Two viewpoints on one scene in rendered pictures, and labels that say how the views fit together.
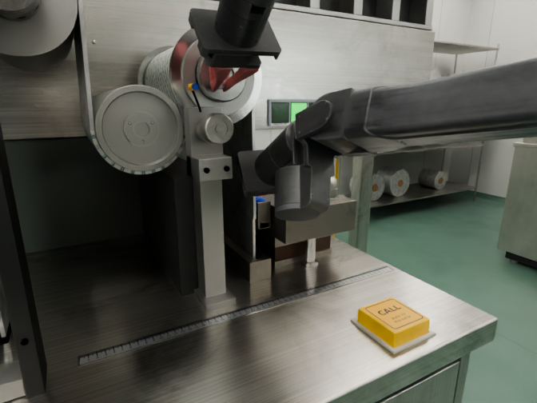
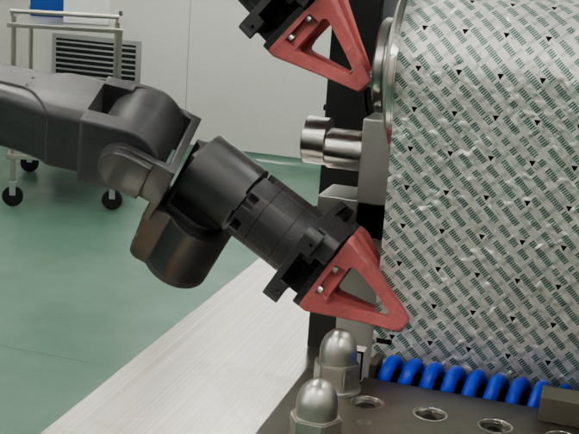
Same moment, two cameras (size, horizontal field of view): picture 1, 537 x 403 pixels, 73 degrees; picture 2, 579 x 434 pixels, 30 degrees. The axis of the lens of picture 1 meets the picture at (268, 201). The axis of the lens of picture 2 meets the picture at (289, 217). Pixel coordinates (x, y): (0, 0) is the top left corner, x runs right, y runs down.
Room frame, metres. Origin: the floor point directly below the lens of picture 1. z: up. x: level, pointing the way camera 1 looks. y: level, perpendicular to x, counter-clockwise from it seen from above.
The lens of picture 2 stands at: (1.11, -0.59, 1.34)
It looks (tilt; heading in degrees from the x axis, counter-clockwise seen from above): 14 degrees down; 135
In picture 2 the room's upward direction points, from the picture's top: 4 degrees clockwise
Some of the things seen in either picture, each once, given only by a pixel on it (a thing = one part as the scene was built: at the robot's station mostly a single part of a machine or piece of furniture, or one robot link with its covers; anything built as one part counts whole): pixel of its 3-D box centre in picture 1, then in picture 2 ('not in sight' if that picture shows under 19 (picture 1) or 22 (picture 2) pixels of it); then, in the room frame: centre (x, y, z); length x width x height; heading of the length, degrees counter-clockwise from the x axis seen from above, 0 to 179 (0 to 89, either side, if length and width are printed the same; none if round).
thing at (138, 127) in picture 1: (128, 124); not in sight; (0.63, 0.24, 1.17); 0.26 x 0.12 x 0.12; 29
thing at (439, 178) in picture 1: (416, 128); not in sight; (4.19, -1.70, 0.92); 1.83 x 0.53 x 1.85; 119
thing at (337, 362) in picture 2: not in sight; (338, 358); (0.63, -0.04, 1.05); 0.04 x 0.04 x 0.04
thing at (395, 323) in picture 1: (392, 320); not in sight; (0.45, -0.18, 0.91); 0.07 x 0.07 x 0.02; 29
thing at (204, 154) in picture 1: (211, 211); (348, 288); (0.52, 0.09, 1.05); 0.06 x 0.05 x 0.31; 29
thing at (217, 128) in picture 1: (217, 128); (317, 139); (0.49, 0.07, 1.18); 0.04 x 0.02 x 0.04; 119
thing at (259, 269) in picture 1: (229, 244); not in sight; (0.71, 0.08, 0.92); 0.28 x 0.04 x 0.04; 29
